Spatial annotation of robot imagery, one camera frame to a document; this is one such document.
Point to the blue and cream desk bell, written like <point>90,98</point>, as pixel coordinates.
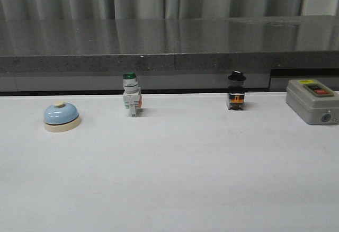
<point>60,117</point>

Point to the grey stone counter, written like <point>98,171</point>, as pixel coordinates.
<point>168,56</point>

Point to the green pushbutton switch module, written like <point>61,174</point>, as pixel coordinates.
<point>132,93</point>

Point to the black rotary selector switch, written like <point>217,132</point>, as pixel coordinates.
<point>236,93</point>

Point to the grey on off switch box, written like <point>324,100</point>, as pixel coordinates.
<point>313,101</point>

